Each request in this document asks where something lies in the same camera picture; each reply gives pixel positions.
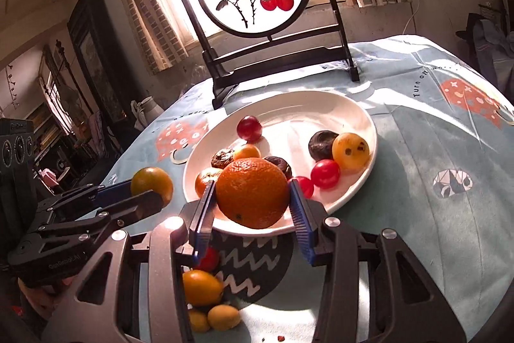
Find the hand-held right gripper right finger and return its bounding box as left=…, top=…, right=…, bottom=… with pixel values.
left=288, top=176, right=466, bottom=343

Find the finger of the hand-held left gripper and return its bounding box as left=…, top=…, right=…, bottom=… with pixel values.
left=28, top=190, right=165, bottom=244
left=36, top=181, right=136, bottom=216

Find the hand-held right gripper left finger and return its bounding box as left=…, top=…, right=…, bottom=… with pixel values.
left=40, top=179, right=217, bottom=343

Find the greenish orange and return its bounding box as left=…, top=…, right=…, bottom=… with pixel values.
left=130, top=166, right=174, bottom=207

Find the orange mandarin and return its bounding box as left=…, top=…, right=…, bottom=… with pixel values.
left=195, top=167, right=222, bottom=199
left=233, top=144, right=261, bottom=161
left=182, top=269, right=224, bottom=307

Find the large orange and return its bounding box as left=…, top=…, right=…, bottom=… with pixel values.
left=216, top=157, right=290, bottom=230

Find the wrinkled dark passion fruit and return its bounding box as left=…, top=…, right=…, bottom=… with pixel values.
left=211, top=149, right=237, bottom=169

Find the yellow spotted fruit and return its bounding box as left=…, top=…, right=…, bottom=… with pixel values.
left=332, top=132, right=371, bottom=172

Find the dark red plum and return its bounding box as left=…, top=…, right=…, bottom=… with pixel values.
left=236, top=115, right=263, bottom=140

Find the white round plate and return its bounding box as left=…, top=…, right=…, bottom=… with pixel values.
left=182, top=90, right=378, bottom=236

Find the person's left hand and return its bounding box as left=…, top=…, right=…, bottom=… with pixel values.
left=18, top=275, right=78, bottom=321

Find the white jug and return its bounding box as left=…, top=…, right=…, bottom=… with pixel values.
left=132, top=96, right=163, bottom=131

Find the bookshelf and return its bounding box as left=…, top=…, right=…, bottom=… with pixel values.
left=24, top=102, right=61, bottom=159

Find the small yellow fruit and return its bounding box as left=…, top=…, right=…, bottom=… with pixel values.
left=188, top=308, right=211, bottom=333
left=208, top=304, right=242, bottom=331

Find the light blue printed tablecloth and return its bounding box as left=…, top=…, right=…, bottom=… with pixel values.
left=98, top=34, right=514, bottom=343

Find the dark wooden cabinet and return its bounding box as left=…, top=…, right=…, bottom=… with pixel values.
left=67, top=0, right=133, bottom=122

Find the pile of dark clothes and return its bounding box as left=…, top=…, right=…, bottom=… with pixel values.
left=456, top=11, right=514, bottom=86

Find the white cable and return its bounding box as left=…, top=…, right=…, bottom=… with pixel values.
left=402, top=0, right=422, bottom=35

